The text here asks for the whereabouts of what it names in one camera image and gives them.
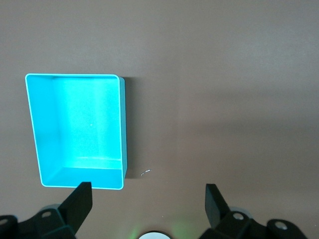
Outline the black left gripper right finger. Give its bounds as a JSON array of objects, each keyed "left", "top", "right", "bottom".
[{"left": 199, "top": 183, "right": 307, "bottom": 239}]

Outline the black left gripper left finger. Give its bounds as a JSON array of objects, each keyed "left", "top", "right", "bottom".
[{"left": 0, "top": 181, "right": 93, "bottom": 239}]

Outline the teal plastic bin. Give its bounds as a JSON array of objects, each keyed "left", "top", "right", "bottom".
[{"left": 24, "top": 73, "right": 128, "bottom": 190}]

